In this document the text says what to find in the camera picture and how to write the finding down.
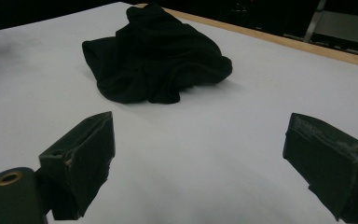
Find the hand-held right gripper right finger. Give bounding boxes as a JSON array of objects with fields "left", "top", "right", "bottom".
[{"left": 282, "top": 112, "right": 358, "bottom": 224}]

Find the black tank top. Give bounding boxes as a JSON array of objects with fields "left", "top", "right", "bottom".
[{"left": 81, "top": 3, "right": 233, "bottom": 105}]

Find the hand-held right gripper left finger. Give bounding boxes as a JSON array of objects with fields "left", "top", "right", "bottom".
[{"left": 38, "top": 111, "right": 116, "bottom": 221}]

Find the grey metal stand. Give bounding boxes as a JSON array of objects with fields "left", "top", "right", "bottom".
[{"left": 302, "top": 0, "right": 358, "bottom": 59}]

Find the white table mat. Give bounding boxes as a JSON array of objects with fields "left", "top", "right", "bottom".
[{"left": 0, "top": 1, "right": 358, "bottom": 224}]

